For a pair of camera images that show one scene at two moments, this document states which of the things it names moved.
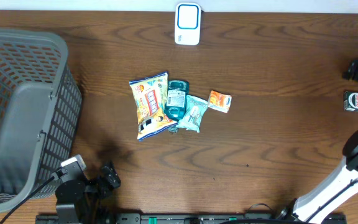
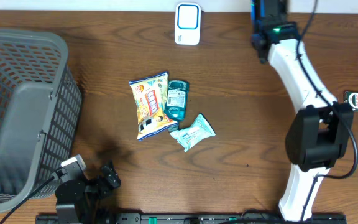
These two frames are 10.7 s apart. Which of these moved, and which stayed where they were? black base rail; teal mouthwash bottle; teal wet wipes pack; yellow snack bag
Moved: teal wet wipes pack
Stayed: black base rail; teal mouthwash bottle; yellow snack bag
